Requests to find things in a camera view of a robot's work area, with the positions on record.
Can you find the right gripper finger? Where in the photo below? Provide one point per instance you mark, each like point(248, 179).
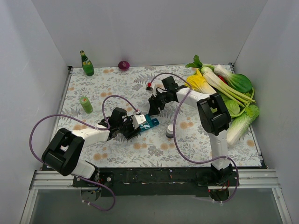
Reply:
point(152, 109)
point(159, 108)

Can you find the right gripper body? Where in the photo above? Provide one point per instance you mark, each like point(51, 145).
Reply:
point(155, 101)

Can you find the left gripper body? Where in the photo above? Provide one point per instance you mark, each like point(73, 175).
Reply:
point(130, 128)

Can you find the teal pill organizer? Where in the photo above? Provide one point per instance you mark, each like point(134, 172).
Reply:
point(149, 123)

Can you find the white pill bottle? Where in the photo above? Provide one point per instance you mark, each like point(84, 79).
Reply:
point(169, 131)

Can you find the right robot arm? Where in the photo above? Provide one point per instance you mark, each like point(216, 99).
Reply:
point(214, 118)

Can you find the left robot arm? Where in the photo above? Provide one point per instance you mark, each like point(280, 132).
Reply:
point(63, 152)

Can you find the floral table mat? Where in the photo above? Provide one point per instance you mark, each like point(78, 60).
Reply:
point(109, 88)

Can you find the green can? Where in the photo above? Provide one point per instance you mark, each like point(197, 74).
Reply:
point(85, 103)

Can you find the yellow napa cabbage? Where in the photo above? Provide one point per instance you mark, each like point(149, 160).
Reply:
point(199, 84)

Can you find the purple onion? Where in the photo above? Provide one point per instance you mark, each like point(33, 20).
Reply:
point(123, 65)

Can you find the parsley leaf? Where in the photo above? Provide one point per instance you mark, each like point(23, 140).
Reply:
point(196, 63)

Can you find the green glass bottle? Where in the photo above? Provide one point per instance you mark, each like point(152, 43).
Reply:
point(87, 65)

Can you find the red pepper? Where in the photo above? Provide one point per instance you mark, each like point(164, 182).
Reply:
point(223, 79)

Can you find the green lettuce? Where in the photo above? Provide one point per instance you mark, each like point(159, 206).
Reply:
point(235, 110)

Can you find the bok choy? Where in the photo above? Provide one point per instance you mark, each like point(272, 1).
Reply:
point(239, 82)

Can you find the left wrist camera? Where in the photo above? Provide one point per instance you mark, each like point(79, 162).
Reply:
point(138, 120)

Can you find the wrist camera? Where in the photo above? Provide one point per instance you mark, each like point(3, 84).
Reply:
point(152, 88)
point(138, 120)

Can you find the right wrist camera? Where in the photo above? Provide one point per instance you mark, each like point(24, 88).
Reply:
point(152, 88)

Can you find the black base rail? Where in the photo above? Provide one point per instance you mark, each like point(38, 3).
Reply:
point(193, 181)

